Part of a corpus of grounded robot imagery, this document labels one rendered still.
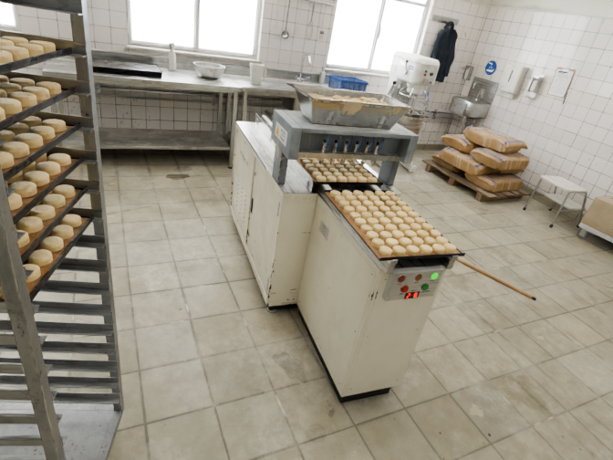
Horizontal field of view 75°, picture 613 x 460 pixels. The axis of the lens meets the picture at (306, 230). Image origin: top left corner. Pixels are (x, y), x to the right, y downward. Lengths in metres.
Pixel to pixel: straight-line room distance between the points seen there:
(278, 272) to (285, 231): 0.27
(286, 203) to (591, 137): 4.26
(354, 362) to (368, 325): 0.23
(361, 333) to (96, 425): 1.11
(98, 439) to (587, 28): 5.83
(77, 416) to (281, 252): 1.18
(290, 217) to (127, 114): 3.18
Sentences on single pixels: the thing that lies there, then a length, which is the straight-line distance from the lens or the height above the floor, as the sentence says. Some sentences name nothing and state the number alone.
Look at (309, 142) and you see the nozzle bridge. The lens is 2.08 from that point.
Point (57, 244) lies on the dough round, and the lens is 1.18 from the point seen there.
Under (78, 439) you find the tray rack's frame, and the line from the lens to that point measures 1.88.
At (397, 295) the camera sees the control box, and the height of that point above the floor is 0.73.
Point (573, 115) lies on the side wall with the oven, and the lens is 5.81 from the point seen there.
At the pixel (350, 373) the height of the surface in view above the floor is 0.25.
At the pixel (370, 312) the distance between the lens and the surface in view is 1.72.
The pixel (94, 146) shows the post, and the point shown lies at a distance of 1.24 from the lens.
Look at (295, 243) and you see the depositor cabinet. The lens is 2.23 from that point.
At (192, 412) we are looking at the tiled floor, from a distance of 2.06.
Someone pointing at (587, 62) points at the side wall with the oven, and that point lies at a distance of 5.85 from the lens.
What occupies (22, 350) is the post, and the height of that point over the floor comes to 0.97.
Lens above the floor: 1.67
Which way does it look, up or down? 29 degrees down
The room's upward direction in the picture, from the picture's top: 11 degrees clockwise
